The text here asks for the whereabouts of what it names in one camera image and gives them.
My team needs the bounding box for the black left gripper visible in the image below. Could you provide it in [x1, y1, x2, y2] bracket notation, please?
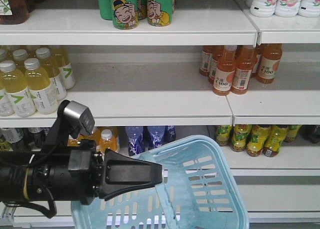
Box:
[48, 139, 163, 205]

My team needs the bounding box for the light blue plastic basket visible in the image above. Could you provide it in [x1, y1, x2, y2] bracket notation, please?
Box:
[71, 135, 250, 229]

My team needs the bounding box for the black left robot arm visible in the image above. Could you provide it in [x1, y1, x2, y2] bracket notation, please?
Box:
[0, 100, 163, 218]

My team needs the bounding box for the blue sports drink bottle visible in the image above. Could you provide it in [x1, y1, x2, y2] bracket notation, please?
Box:
[125, 126, 145, 156]
[164, 125, 176, 143]
[147, 125, 166, 150]

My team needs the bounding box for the orange juice white-label bottle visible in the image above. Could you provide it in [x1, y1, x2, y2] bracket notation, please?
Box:
[84, 126, 101, 151]
[99, 129, 119, 154]

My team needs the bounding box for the dark tea bottle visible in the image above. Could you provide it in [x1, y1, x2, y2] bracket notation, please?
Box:
[0, 127, 30, 152]
[28, 127, 46, 149]

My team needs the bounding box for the pale yellow drink bottle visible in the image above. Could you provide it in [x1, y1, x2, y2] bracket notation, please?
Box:
[0, 60, 36, 117]
[35, 47, 67, 101]
[24, 58, 58, 115]

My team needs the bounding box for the yellow lemon tea bottle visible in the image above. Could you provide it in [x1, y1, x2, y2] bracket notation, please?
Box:
[263, 124, 289, 157]
[215, 125, 233, 146]
[246, 124, 271, 157]
[231, 124, 252, 152]
[284, 124, 302, 143]

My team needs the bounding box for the orange C100 juice bottle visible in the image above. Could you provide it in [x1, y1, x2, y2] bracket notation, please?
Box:
[256, 43, 283, 84]
[230, 45, 256, 95]
[212, 45, 237, 96]

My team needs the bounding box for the white metal shelving unit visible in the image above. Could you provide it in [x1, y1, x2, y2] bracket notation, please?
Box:
[0, 0, 320, 229]

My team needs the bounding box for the green cartoon drink can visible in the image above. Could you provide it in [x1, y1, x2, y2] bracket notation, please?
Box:
[110, 0, 138, 30]
[147, 0, 173, 27]

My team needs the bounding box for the black cola plastic bottle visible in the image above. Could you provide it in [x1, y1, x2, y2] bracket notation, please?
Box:
[302, 124, 320, 144]

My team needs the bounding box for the brown tea bottle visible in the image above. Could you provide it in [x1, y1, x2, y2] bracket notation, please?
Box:
[0, 0, 30, 25]

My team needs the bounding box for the white peach drink bottle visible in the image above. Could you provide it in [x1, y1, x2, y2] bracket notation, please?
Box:
[298, 0, 320, 18]
[274, 0, 301, 18]
[250, 0, 278, 18]

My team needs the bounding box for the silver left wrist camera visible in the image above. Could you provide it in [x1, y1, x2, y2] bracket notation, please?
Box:
[62, 100, 95, 138]

